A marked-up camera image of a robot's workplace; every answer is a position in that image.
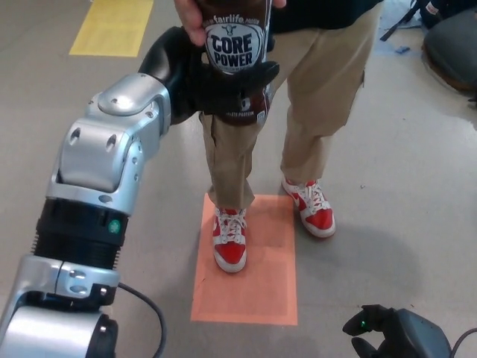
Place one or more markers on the black shirt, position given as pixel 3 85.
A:
pixel 316 15

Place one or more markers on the black backpack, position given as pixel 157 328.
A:
pixel 447 15

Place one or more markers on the person's bare hand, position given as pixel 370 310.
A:
pixel 192 18

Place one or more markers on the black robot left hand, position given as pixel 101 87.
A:
pixel 186 82

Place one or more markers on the yellow floor mat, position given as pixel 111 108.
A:
pixel 112 30

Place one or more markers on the dark round stool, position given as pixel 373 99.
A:
pixel 454 57

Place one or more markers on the person in khaki pants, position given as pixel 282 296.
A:
pixel 320 93

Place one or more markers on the orange floor mat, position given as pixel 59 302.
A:
pixel 261 291

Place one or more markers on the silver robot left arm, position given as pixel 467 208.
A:
pixel 97 149

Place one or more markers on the blue tape scrap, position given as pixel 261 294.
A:
pixel 401 49

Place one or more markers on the brown Core Power shake bottle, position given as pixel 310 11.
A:
pixel 231 48

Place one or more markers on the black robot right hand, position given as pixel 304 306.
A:
pixel 413 335

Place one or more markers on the red white sneaker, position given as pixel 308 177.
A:
pixel 230 253
pixel 318 220

